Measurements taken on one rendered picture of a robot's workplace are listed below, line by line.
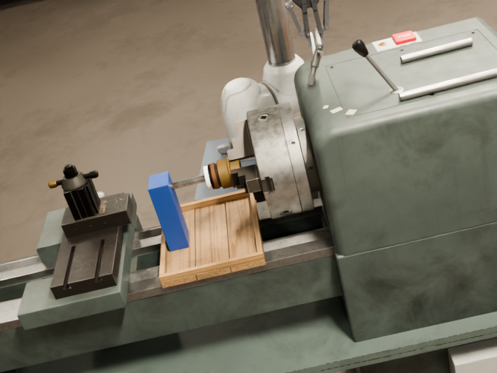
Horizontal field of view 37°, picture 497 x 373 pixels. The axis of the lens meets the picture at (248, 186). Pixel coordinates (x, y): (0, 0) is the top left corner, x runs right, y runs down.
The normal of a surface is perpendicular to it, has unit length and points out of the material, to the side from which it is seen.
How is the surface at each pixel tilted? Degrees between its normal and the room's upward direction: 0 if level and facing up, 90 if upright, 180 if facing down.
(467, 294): 90
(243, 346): 0
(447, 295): 90
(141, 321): 90
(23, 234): 0
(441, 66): 0
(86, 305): 90
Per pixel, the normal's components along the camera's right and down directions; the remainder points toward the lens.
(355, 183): 0.07, 0.51
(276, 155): -0.07, -0.04
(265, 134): -0.16, -0.45
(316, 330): -0.22, -0.83
